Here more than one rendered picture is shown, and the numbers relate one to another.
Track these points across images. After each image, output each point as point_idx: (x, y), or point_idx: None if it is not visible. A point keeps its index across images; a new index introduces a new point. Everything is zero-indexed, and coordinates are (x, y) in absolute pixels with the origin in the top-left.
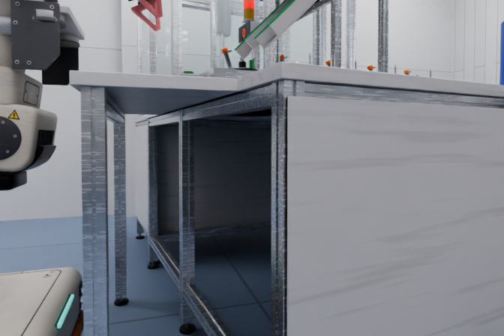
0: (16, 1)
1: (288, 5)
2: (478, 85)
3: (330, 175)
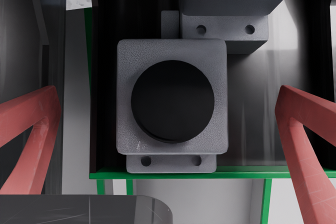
0: None
1: (269, 198)
2: None
3: None
